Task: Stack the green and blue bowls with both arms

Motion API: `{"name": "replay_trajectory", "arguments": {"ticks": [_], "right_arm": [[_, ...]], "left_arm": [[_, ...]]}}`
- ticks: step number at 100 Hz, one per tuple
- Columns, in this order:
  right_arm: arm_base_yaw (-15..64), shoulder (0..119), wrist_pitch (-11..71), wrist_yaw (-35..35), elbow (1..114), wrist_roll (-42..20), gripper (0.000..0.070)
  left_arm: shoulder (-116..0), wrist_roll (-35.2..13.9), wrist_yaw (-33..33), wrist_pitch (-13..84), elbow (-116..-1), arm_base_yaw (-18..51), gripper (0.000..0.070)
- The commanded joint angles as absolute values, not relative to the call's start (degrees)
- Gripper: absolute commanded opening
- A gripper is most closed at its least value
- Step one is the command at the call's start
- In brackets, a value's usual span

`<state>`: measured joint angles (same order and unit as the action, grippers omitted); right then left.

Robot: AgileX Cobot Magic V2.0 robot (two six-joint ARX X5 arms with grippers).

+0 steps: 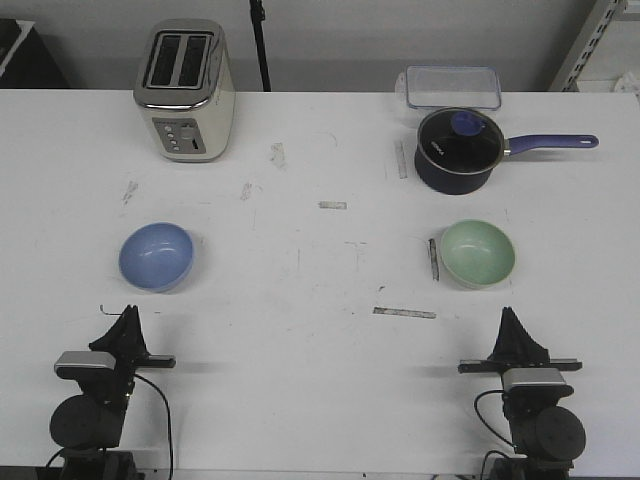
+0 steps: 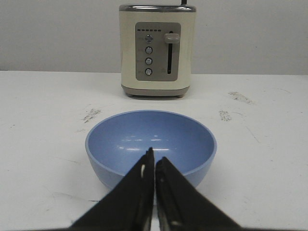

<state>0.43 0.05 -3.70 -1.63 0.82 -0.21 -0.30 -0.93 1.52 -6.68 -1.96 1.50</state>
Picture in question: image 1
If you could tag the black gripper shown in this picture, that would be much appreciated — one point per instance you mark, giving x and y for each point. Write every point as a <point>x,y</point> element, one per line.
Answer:
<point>122,363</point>
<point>514,341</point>

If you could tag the blue bowl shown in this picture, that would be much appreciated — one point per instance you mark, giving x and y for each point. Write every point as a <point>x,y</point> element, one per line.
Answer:
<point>157,257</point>

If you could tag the green bowl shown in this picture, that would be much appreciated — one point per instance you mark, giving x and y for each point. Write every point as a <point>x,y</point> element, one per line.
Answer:
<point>477,254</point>

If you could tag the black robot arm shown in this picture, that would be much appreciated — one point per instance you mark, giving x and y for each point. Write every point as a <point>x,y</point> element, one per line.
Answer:
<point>545,437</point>
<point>88,427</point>

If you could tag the dark blue saucepan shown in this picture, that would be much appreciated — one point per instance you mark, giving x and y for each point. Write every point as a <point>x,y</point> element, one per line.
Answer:
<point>461,184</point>

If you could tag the glass pot lid blue knob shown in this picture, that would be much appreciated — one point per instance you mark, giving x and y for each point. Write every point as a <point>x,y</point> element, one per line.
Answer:
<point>461,141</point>

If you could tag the clear plastic container blue rim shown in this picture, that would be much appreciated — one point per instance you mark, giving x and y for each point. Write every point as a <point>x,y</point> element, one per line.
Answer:
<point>434,86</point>

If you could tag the silver two-slot toaster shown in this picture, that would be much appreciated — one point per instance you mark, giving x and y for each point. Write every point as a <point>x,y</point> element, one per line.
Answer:
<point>184,89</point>

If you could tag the grey metal shelf rack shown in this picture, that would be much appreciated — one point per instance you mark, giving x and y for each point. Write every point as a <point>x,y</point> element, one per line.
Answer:
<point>605,50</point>

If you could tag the black tripod pole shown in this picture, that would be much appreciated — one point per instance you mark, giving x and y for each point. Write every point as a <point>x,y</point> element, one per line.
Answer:
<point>258,16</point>

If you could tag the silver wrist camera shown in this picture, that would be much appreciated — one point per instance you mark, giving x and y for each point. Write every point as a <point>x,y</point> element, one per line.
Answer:
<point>84,365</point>
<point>541,380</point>

